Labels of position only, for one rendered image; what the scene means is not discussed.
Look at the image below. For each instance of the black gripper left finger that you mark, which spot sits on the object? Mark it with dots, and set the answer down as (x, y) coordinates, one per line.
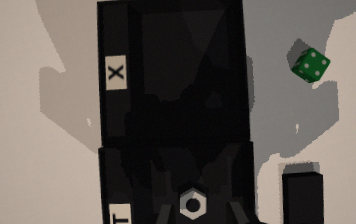
(166, 216)

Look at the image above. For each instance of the green die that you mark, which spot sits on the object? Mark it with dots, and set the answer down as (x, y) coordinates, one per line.
(311, 65)

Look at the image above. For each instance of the black rack of three bins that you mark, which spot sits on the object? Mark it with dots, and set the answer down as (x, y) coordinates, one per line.
(184, 84)

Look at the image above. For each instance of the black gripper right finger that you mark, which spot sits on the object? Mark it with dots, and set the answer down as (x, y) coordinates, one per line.
(236, 215)

